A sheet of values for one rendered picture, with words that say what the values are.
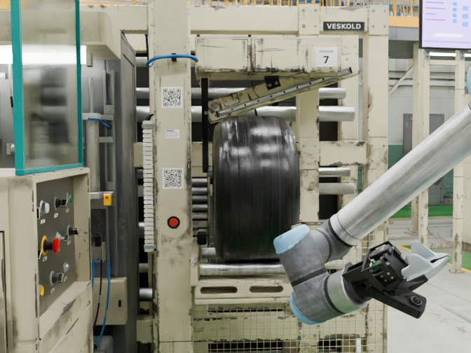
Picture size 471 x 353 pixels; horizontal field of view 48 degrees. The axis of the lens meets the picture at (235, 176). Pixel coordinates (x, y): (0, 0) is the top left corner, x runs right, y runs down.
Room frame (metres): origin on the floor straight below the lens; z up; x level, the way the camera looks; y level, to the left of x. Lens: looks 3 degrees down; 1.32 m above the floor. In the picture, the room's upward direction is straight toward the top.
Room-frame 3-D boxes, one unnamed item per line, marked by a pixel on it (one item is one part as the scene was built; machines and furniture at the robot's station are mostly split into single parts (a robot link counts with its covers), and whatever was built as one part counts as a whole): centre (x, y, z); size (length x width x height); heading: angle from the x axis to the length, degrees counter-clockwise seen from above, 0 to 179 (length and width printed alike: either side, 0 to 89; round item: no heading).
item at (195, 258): (1.98, 0.15, 0.90); 0.40 x 0.03 x 0.10; 3
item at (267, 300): (1.98, -0.03, 0.80); 0.37 x 0.36 x 0.02; 3
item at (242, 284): (1.84, -0.03, 0.83); 0.36 x 0.09 x 0.06; 93
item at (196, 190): (2.35, 0.21, 1.05); 0.20 x 0.15 x 0.30; 93
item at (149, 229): (1.92, 0.31, 1.19); 0.05 x 0.04 x 0.48; 3
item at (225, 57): (2.29, -0.14, 1.71); 0.61 x 0.25 x 0.15; 93
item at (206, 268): (1.84, -0.04, 0.90); 0.35 x 0.05 x 0.05; 93
